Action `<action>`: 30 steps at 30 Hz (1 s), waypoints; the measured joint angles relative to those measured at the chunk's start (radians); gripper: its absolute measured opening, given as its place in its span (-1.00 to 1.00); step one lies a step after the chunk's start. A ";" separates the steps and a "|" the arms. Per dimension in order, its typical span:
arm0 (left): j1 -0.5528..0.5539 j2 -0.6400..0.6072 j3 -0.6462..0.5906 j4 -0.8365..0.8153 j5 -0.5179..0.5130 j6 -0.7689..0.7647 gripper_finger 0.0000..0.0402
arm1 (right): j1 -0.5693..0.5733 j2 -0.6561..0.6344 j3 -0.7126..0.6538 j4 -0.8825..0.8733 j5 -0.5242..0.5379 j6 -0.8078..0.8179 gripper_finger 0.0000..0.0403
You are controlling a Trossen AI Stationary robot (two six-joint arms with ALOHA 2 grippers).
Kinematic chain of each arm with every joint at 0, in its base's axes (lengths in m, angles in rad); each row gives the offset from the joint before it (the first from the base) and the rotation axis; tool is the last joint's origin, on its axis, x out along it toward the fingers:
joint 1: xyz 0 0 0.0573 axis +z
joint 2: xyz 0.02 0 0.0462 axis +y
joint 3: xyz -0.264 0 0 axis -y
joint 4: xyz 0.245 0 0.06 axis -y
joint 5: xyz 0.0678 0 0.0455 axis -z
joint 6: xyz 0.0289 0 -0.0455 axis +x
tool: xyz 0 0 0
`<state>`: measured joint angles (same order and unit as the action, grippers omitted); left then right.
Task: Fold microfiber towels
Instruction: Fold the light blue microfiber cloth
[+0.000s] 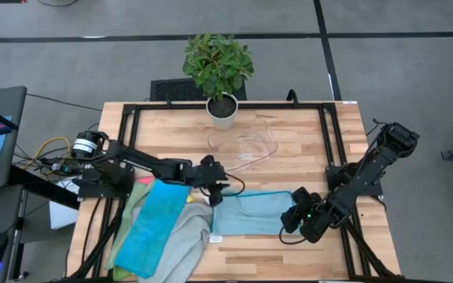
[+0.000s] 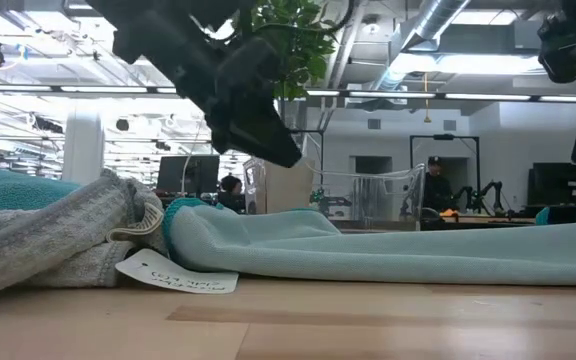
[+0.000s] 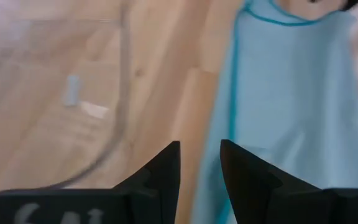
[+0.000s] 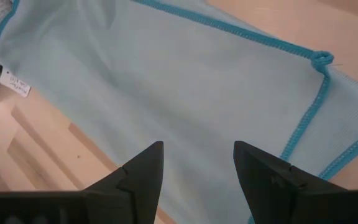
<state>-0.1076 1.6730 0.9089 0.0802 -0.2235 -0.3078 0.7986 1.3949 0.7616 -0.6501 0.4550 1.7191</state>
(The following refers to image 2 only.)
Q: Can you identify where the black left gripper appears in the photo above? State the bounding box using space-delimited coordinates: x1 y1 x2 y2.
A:
87 0 303 169

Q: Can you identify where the light blue teal-edged towel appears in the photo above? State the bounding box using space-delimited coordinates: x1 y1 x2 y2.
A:
161 197 576 287

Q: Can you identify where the person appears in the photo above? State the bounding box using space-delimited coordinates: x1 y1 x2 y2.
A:
421 155 454 214
216 174 245 214

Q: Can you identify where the white plant pot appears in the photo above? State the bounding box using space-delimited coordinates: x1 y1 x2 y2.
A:
262 158 315 216

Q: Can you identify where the black background monitor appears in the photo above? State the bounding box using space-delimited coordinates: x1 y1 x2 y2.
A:
156 154 221 197

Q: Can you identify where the green leafy plant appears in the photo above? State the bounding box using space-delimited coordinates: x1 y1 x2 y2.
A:
245 0 339 101

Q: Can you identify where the clear plastic bin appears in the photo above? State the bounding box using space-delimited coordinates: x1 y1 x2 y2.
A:
242 157 427 232

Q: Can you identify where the white handwritten paper tag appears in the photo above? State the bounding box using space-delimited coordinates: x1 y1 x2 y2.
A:
114 248 240 295

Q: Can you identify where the white column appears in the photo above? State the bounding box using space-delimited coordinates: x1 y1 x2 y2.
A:
61 107 106 187

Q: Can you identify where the grey waffle towel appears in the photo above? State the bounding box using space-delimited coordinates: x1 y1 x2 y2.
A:
0 168 169 301

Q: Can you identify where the black cabinet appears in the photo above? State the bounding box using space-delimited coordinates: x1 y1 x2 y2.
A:
526 162 576 207

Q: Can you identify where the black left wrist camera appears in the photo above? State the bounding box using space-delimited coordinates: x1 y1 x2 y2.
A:
220 35 283 104

